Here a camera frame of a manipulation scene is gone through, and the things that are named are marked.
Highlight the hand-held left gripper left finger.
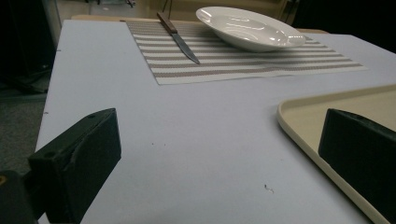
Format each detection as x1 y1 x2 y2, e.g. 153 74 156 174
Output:
27 107 122 224

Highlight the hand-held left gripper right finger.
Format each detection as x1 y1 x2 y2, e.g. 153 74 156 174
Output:
318 107 396 224

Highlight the beige plastic tray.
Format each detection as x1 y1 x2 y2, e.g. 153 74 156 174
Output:
276 83 396 224

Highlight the striped placemat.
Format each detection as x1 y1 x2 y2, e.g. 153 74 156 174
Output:
125 20 367 86

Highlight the white deep plate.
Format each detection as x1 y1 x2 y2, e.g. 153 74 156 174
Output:
195 6 307 53

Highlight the wooden handled knife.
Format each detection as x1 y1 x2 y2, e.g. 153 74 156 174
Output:
156 11 201 65

